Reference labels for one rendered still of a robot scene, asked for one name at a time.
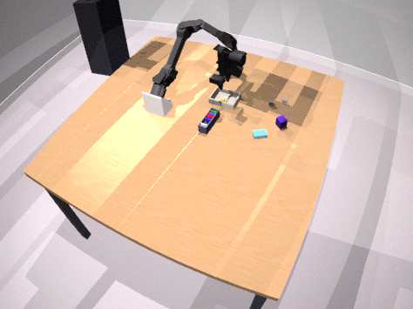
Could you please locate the light blue rectangular block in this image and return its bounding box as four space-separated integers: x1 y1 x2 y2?
253 129 267 138

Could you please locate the purple cube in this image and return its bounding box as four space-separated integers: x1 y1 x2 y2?
275 115 288 129

